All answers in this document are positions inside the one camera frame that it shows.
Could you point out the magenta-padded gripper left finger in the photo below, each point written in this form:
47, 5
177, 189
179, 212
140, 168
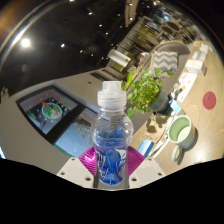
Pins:
87, 160

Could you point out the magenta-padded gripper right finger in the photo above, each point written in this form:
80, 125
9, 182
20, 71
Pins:
135, 160

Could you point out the clear blue-label drink bottle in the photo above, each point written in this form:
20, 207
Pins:
111, 133

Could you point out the blue white card pack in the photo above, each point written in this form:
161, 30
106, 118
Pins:
145, 147

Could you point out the pale green mug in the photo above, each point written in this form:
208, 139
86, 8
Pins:
182, 133

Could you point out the light blue tissue pack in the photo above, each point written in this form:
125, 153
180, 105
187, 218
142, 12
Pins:
175, 106

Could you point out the green potted plant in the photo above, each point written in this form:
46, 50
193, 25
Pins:
145, 90

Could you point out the white printed pamphlet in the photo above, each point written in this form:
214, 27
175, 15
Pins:
186, 86

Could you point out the flat round red coaster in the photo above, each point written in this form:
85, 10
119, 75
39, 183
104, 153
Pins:
209, 100

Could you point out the grey white chevron cushion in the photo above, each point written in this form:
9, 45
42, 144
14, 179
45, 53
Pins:
165, 62

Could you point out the white orange-print box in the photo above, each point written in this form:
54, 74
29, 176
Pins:
196, 66

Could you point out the grey curved sofa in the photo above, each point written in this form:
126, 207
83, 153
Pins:
181, 48

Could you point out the group of ceiling lights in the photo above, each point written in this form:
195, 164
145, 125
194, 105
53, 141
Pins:
25, 42

